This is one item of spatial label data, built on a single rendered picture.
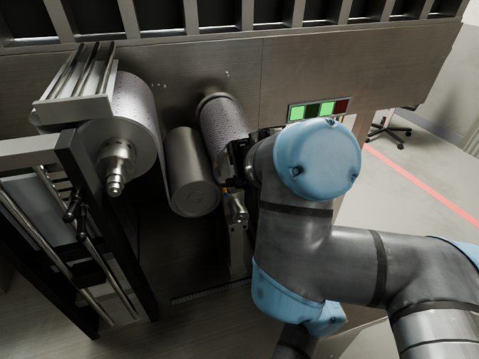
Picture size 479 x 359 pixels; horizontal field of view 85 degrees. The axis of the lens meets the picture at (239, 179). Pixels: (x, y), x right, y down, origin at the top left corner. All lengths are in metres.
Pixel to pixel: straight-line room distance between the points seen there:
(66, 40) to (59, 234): 0.48
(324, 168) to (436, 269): 0.13
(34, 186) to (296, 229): 0.38
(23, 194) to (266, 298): 0.38
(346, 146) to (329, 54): 0.74
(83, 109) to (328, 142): 0.37
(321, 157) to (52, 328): 0.81
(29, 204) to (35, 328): 0.48
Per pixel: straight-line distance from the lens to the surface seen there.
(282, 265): 0.25
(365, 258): 0.27
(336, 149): 0.24
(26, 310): 0.96
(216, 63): 0.83
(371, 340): 1.85
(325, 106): 1.04
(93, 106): 0.47
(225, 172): 0.58
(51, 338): 0.89
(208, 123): 0.69
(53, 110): 0.48
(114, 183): 0.46
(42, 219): 0.52
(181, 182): 0.60
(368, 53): 1.06
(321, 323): 0.53
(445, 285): 0.28
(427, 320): 0.27
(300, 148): 0.22
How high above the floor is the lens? 1.62
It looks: 41 degrees down
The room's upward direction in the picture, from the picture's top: straight up
